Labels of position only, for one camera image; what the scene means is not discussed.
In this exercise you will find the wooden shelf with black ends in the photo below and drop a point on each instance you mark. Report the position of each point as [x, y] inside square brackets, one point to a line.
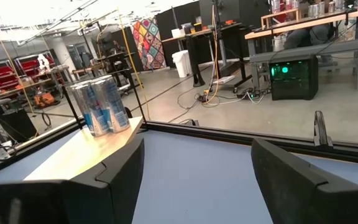
[82, 152]

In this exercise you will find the white robot figure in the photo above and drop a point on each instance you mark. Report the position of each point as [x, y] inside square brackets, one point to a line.
[43, 63]

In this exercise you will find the black crate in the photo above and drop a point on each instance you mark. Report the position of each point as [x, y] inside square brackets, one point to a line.
[17, 124]

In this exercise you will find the desk with wooden top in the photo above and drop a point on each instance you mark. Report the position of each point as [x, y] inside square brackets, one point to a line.
[196, 62]

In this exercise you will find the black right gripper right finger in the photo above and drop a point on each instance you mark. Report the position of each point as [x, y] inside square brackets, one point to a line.
[291, 193]

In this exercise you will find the blue silver Red Bull can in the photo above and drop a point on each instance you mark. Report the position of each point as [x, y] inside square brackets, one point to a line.
[115, 105]
[89, 112]

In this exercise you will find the white box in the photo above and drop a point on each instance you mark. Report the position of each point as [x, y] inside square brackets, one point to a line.
[176, 33]

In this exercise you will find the workbench with wooden top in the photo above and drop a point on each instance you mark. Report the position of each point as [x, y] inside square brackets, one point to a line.
[322, 21]

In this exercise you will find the black partition panel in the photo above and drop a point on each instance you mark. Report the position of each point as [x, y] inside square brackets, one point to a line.
[179, 18]

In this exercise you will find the orange bag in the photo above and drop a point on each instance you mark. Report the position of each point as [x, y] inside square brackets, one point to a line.
[43, 100]

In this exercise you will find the colourful patchwork quilt panel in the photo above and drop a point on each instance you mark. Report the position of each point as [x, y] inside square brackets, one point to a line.
[149, 43]

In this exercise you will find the black clamp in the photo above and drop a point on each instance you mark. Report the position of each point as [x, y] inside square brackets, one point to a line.
[320, 130]

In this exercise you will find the black computer with green light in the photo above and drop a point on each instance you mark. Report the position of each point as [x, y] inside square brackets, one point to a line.
[294, 84]

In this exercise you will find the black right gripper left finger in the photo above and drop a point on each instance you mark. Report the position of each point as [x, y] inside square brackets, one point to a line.
[120, 186]

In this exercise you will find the person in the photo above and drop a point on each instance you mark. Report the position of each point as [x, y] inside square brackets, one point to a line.
[303, 37]

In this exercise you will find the white trash bin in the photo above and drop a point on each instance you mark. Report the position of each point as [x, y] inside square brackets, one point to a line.
[182, 63]

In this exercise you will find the black equipment stand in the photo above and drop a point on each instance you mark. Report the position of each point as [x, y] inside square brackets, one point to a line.
[117, 59]

